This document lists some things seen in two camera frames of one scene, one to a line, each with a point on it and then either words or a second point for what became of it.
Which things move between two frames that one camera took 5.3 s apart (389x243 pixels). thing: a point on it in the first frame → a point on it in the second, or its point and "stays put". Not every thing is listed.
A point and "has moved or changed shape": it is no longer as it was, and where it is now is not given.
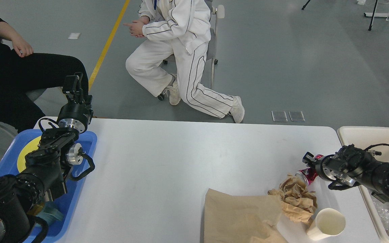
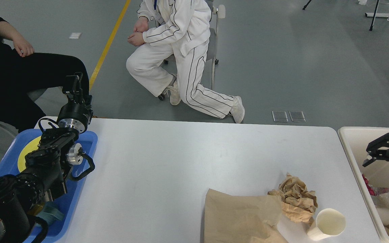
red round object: (307, 175) has moved or changed shape
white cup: (329, 222) stays put
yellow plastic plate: (32, 146) stays put
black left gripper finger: (72, 86) stays put
